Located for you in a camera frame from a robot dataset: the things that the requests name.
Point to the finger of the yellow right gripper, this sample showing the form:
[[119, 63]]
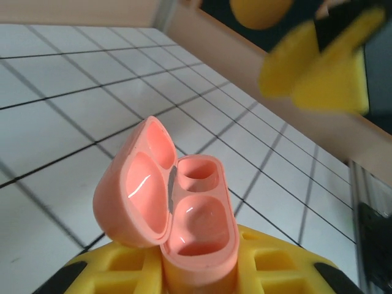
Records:
[[284, 67], [330, 82]]

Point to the aluminium corner post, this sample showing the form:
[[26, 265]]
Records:
[[167, 13]]

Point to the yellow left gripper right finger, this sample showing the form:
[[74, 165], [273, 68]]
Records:
[[275, 269]]

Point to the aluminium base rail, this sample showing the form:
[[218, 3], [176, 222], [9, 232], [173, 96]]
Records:
[[359, 183]]

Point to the pink earbud charging case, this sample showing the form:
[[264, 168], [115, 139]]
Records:
[[144, 196]]

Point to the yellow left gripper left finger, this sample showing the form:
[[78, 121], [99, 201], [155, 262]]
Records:
[[122, 272]]

